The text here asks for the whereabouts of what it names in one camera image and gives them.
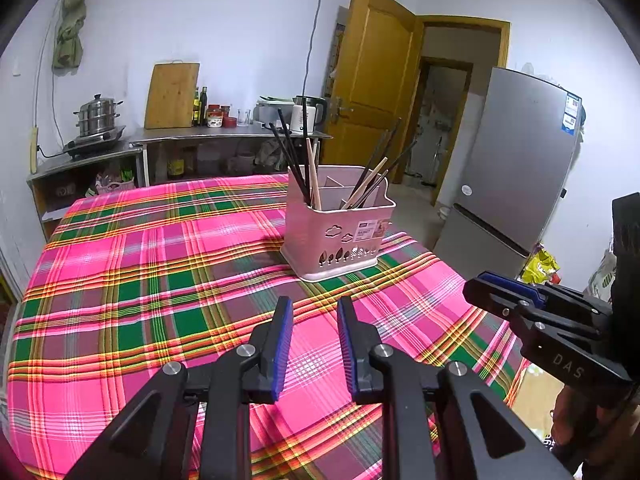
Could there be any black cooktop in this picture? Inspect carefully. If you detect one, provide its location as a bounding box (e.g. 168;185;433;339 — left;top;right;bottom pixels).
62;126;128;161

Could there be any wooden chopstick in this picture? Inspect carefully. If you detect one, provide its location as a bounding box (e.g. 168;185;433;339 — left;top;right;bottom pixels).
306;137;322;211
344;157;389;210

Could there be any small pink basket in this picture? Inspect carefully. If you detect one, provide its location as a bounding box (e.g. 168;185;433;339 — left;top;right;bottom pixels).
94;169;137;197

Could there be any pink utensil basket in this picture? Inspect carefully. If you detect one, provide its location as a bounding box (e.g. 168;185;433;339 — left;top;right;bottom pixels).
280;165;397;281

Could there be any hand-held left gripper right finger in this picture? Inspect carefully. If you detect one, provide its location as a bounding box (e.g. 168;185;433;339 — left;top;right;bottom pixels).
336;296;573;480

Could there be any white electric kettle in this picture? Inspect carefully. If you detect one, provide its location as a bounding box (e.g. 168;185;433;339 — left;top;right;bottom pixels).
291;95;328;136

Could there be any person's right hand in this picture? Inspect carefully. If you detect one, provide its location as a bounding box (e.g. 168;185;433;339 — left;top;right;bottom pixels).
550;385;626;480

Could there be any low steel counter table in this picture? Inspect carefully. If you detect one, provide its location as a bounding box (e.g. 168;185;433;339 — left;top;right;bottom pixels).
27;142;146;241

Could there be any silver refrigerator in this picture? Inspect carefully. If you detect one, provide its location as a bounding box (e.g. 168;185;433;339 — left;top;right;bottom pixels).
433;66;587;283

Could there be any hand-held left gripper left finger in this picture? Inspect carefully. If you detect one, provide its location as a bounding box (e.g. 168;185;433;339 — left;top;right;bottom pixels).
65;296;295;480

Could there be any steel steamer pot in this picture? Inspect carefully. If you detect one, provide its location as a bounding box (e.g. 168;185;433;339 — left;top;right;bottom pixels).
74;94;125;137

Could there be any green hanging cloth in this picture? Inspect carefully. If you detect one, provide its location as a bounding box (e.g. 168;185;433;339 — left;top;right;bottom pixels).
52;0;101;72

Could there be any wooden door frame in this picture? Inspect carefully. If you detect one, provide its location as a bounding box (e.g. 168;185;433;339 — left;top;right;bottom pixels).
400;15;512;207

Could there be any yellow wooden door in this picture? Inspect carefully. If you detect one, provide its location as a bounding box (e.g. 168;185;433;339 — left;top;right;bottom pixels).
320;0;426;186

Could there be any tall steel counter table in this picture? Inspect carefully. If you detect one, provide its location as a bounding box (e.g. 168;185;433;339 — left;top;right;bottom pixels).
127;122;335;187

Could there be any grey metal chopstick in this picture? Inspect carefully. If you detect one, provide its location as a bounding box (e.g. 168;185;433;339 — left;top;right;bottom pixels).
357;130;390;188

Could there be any yellow bag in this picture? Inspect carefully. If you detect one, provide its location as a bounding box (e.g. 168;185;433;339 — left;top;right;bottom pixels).
520;249;562;287

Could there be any clear plastic container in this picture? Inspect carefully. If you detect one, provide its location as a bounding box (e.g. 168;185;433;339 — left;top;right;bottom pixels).
252;96;296;126

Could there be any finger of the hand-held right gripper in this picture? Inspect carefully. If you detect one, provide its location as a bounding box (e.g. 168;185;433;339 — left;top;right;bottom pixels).
462;280;601;341
477;271;611;313

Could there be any black wall cable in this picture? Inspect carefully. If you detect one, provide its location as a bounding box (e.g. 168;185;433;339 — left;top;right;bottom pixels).
301;0;329;98

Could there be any pink green plaid tablecloth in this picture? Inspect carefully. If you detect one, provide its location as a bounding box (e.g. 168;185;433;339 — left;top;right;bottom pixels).
7;175;531;480

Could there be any wooden cutting board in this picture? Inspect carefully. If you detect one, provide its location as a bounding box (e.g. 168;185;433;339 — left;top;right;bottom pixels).
144;61;201;130

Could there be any white bag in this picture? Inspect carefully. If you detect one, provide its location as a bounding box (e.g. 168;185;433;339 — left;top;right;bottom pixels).
584;249;620;302

